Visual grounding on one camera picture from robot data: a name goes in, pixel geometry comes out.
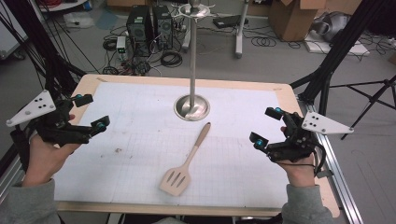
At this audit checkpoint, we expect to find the person's left hand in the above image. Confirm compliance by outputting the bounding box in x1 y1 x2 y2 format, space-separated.
21 133 83 189

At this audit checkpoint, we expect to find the grey rounded device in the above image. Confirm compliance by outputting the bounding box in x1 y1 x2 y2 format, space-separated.
310 11 352 43

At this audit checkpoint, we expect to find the black tripod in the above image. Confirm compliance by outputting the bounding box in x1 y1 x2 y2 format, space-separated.
329 74 396 141

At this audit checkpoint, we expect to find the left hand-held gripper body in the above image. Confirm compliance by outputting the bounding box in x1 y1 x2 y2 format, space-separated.
6 90 96 147

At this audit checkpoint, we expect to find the black wrist strap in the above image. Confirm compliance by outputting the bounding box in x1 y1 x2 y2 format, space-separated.
9 128 32 173

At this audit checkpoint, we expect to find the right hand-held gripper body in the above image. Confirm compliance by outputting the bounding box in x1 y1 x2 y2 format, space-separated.
265 110 355 163

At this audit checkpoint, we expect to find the white stand leg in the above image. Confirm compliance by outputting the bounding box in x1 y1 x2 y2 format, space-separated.
234 0 250 59

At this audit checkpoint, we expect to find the black flat box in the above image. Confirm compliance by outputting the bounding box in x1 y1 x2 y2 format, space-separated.
212 14 249 30

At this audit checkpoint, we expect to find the grey metal clamp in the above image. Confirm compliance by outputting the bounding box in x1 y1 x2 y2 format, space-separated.
315 169 334 179

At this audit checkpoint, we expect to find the metal utensil hanging stand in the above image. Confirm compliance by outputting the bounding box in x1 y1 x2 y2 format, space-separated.
170 0 218 122

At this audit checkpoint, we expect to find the white grid mat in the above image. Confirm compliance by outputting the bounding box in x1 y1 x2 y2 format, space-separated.
54 81 307 209

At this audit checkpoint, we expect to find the aluminium rail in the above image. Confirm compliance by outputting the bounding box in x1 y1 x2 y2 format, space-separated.
298 98 364 224

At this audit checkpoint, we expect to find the clear plastic bag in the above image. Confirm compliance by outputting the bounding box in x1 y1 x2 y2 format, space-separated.
63 11 95 30

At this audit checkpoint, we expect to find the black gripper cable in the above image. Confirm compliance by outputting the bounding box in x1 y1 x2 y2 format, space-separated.
310 141 328 178

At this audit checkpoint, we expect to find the white flat board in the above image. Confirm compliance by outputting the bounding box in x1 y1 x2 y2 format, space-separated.
303 30 372 57

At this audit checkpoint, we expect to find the beige slotted spatula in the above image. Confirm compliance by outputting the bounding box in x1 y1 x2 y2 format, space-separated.
159 121 212 197

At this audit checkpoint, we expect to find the black frame post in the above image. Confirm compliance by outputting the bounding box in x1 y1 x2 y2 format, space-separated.
289 0 390 118
2 0 88 101

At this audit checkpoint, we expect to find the person's right hand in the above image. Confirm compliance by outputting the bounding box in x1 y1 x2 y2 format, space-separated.
275 153 317 189

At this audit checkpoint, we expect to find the brown cardboard box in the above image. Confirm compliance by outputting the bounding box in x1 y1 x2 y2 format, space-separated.
268 0 329 43

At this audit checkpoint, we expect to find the black coiled cable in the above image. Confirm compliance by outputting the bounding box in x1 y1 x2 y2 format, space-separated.
160 49 184 68
250 35 278 49

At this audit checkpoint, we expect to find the black computer tower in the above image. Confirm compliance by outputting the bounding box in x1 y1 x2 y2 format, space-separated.
151 5 174 51
125 5 154 58

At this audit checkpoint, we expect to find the small white power box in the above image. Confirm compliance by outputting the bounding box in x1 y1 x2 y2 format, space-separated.
115 35 127 54

